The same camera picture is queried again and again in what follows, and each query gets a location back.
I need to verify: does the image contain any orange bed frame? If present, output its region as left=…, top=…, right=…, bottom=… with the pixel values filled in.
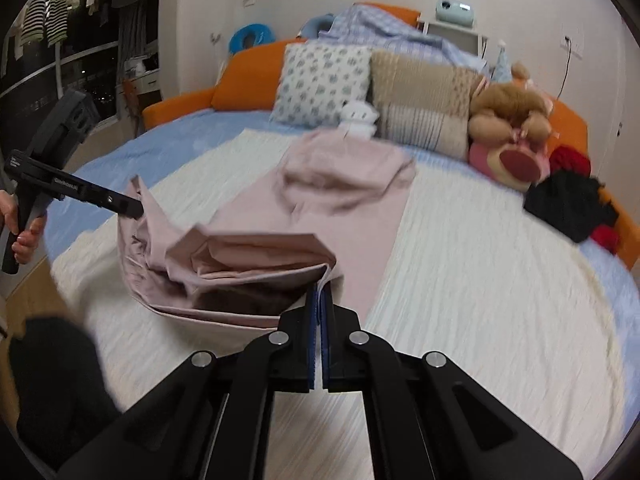
left=142, top=2, right=640, bottom=271

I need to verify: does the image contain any metal balcony railing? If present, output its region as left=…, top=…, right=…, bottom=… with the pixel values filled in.
left=0, top=40, right=121, bottom=126

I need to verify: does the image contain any person's black-socked foot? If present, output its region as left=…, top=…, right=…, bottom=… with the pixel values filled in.
left=7, top=316, right=123, bottom=468

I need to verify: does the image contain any pink garment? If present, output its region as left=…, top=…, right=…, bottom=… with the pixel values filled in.
left=117, top=127, right=418, bottom=333

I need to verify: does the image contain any person's left hand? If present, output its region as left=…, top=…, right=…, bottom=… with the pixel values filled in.
left=0, top=190, right=47, bottom=264

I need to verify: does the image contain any white nightstand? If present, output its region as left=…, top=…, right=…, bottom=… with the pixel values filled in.
left=417, top=19, right=488, bottom=58

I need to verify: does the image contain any grey-blue cushion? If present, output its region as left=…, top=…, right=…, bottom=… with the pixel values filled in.
left=301, top=12, right=337, bottom=38

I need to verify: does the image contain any red garment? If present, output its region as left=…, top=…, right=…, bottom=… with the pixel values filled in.
left=548, top=145, right=621, bottom=256

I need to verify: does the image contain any blue checked quilt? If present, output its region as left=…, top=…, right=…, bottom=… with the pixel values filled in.
left=320, top=4, right=488, bottom=73

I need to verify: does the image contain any black wall cable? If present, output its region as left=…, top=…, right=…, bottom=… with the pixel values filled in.
left=556, top=37, right=573, bottom=103

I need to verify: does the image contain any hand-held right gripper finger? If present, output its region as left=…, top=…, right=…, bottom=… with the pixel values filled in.
left=320, top=287, right=585, bottom=480
left=56, top=285, right=319, bottom=480

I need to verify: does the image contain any small white plush toy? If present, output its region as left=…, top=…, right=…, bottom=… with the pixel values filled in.
left=340, top=101, right=378, bottom=140

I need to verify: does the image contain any teal bedside device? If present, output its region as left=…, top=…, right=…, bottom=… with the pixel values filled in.
left=435, top=0, right=476, bottom=26

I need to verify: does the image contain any brown teddy bear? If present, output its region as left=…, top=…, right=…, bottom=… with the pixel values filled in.
left=467, top=62, right=556, bottom=142

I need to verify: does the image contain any beige striped pillow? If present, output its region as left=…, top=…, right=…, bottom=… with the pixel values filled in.
left=370, top=50, right=486, bottom=161

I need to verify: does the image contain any row of hanging clothes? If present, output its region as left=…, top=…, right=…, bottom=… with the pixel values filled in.
left=0, top=0, right=161, bottom=61

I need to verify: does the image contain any light blue bed sheet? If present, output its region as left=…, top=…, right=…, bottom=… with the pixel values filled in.
left=47, top=110, right=640, bottom=376

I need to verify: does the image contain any floral white pillow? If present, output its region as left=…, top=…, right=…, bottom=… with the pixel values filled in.
left=270, top=42, right=373, bottom=128

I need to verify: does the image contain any pale blue party hat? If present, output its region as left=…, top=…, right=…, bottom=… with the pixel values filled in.
left=491, top=40, right=513, bottom=83

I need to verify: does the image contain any pink plush bear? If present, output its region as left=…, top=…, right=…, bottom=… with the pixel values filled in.
left=467, top=137, right=551, bottom=192

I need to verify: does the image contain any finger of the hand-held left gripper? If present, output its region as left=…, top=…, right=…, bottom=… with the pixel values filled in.
left=77, top=182, right=146, bottom=219

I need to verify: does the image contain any blue neck pillow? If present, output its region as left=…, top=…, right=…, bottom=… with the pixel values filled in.
left=229, top=22, right=277, bottom=55

